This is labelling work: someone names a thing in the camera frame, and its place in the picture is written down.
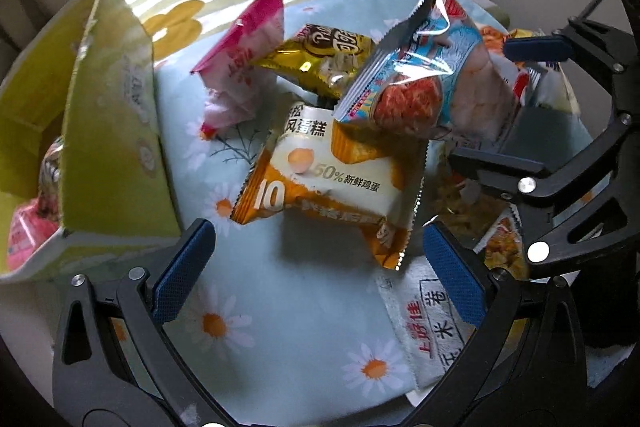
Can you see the orange white cake packet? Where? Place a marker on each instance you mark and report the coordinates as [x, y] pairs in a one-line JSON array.
[[330, 192]]

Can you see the small pink snack packet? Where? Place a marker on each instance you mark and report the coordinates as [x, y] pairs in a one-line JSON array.
[[25, 232]]

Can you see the blue shrimp chips packet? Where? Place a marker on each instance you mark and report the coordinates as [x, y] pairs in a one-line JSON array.
[[425, 72]]

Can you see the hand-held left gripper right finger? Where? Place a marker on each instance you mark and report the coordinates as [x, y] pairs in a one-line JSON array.
[[452, 279]]

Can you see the red white snack packet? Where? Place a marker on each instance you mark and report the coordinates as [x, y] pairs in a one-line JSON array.
[[525, 79]]

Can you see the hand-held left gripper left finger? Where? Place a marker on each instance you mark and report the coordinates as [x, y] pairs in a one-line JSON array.
[[182, 272]]

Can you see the green cardboard box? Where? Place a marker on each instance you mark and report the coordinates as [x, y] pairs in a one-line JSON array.
[[100, 147]]

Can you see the gold snack packet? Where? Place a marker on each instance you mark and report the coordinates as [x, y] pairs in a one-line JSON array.
[[320, 57]]

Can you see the yellow white fries snack packet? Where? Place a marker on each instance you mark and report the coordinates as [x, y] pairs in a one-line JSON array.
[[480, 212]]

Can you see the light blue daisy bedsheet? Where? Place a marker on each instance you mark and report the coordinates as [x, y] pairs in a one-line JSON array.
[[280, 307]]

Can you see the white corn roll packet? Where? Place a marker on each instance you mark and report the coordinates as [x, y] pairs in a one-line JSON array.
[[420, 349]]

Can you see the brown patterned snack packet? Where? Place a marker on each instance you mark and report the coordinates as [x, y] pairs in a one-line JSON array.
[[50, 172]]

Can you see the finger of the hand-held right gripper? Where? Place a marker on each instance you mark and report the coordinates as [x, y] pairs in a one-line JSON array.
[[500, 164], [540, 49]]

